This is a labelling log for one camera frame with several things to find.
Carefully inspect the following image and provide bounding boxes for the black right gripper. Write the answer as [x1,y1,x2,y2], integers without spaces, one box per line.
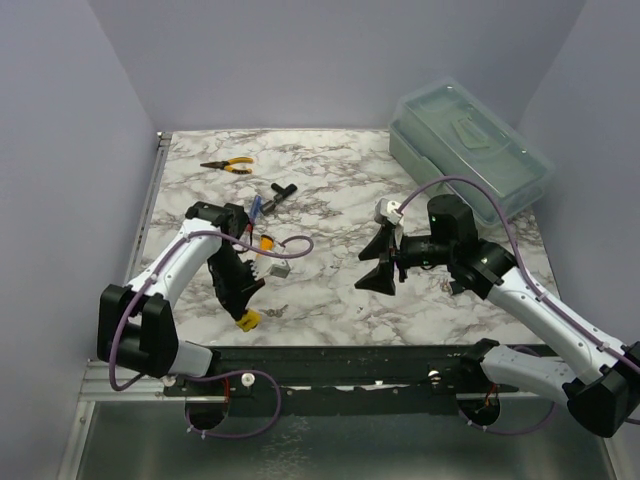
[355,224,454,295]

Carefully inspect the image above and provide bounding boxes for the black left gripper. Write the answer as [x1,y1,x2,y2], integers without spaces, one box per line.
[208,246,266,320]

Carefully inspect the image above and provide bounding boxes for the yellow padlock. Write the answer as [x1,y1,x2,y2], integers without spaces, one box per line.
[235,310,261,332]

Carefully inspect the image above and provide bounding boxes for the silver padlock keys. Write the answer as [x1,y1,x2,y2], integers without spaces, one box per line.
[260,304,289,318]

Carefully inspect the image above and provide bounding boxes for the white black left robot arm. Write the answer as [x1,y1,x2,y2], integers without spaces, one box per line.
[97,202,265,395]

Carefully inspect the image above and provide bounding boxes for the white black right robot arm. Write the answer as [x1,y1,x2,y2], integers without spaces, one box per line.
[355,194,639,438]

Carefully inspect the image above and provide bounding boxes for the yellow utility knife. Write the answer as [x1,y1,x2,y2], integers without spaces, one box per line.
[259,235,275,254]

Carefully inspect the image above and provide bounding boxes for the blue red screwdriver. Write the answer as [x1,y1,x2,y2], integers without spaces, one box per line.
[248,195,262,225]

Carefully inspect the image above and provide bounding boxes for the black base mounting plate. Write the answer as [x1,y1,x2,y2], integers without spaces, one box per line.
[164,344,521,417]

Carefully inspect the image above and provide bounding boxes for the clear green plastic toolbox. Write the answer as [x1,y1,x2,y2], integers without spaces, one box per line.
[389,78,555,217]

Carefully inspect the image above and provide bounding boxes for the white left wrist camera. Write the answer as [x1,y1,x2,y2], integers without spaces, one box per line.
[252,255,291,279]

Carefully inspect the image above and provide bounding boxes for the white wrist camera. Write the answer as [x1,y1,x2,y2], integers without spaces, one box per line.
[252,255,291,279]
[374,198,403,225]

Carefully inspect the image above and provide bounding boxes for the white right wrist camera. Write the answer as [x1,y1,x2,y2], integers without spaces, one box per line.
[374,198,403,225]

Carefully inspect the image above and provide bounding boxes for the black T-handle socket tool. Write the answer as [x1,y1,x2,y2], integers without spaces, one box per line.
[260,183,298,215]

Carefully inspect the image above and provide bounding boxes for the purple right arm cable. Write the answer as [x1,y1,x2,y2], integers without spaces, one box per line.
[397,174,640,436]

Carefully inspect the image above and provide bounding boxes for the yellow handled pliers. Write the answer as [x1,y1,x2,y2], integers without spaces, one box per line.
[200,157,254,175]

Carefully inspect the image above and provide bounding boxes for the aluminium rail frame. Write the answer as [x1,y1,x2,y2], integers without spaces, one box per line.
[54,130,621,480]

